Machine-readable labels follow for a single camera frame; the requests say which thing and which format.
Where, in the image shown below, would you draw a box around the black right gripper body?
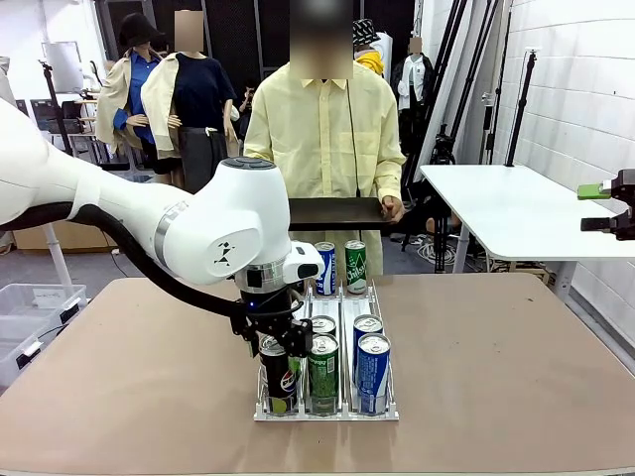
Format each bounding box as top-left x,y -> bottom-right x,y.
610,168 -> 635,242

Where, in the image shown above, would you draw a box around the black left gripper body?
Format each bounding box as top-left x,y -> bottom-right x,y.
229,286 -> 313,344

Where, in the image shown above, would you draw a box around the green cider can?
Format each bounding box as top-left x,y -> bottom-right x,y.
310,314 -> 338,341
306,333 -> 341,417

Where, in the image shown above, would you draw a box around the black Pepsi can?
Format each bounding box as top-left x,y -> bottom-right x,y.
258,334 -> 299,417

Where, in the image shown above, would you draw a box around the black serving tray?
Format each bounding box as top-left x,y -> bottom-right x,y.
288,196 -> 399,232

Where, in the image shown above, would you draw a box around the person's left forearm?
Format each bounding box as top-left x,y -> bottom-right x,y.
372,151 -> 408,202

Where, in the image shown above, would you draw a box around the person in yellow shirt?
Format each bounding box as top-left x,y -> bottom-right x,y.
243,0 -> 408,277

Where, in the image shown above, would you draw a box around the person holding phone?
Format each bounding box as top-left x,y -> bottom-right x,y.
239,80 -> 260,141

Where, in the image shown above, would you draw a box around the person's left hand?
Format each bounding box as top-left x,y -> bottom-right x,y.
378,193 -> 406,222

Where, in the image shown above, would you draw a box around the white side table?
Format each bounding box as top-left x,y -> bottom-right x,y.
420,164 -> 635,304

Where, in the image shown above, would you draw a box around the blue Pocari display can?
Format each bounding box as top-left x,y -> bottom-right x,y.
315,241 -> 337,297

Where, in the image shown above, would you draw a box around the white can dispenser rack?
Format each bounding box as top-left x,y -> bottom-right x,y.
253,276 -> 400,422

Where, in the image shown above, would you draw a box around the green Chilsung display can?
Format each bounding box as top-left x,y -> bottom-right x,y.
344,239 -> 368,296

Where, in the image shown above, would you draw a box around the black light stand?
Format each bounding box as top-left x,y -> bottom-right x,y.
504,48 -> 542,168

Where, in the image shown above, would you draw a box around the leaning black stand poles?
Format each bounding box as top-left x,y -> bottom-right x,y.
405,0 -> 503,190

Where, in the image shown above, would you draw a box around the mannequin in navy top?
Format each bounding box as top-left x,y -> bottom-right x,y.
141,7 -> 242,197

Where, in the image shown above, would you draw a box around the mannequin in white jacket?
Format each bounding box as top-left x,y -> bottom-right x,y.
390,37 -> 436,156

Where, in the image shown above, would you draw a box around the closed cardboard box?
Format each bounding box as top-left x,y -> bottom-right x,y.
12,219 -> 119,253

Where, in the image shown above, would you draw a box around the clear plastic storage bin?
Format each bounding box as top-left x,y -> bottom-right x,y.
0,314 -> 57,389
0,283 -> 88,331

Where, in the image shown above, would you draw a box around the mannequin in yellow hoodie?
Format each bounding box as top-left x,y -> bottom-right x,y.
352,18 -> 386,76

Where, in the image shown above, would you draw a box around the mannequin in blue shirt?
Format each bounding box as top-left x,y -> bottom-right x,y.
94,12 -> 168,173

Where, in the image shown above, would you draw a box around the patterned bucket hat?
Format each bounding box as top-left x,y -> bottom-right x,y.
352,18 -> 376,49

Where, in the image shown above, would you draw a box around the black bucket hat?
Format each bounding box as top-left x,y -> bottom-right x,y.
118,13 -> 166,49

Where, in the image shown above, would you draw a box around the white board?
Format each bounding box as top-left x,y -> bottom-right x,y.
41,41 -> 84,95

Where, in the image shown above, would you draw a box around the black camera tripod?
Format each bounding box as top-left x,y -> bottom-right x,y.
428,123 -> 455,168

